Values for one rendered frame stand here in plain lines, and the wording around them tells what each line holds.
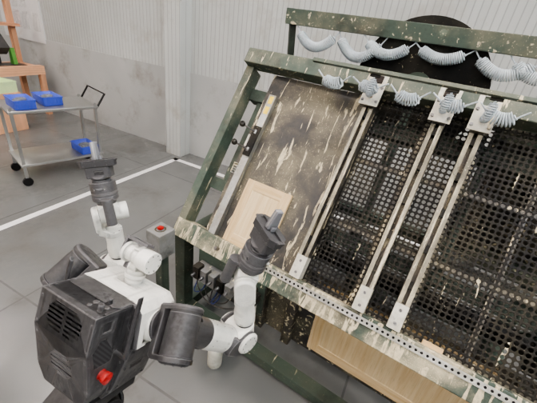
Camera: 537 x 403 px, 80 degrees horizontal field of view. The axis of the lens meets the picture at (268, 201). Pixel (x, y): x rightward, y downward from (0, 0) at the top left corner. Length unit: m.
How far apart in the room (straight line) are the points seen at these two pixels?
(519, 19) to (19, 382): 4.88
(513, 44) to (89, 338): 2.27
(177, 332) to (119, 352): 0.16
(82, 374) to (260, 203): 1.28
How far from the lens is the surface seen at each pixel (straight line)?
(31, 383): 2.65
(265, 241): 0.86
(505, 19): 4.16
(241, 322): 1.13
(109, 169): 1.25
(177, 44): 5.16
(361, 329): 1.72
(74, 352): 0.98
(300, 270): 1.74
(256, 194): 1.95
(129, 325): 0.99
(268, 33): 4.62
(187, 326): 0.93
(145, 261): 0.99
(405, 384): 2.20
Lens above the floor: 2.07
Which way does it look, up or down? 29 degrees down
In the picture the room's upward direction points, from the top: 8 degrees clockwise
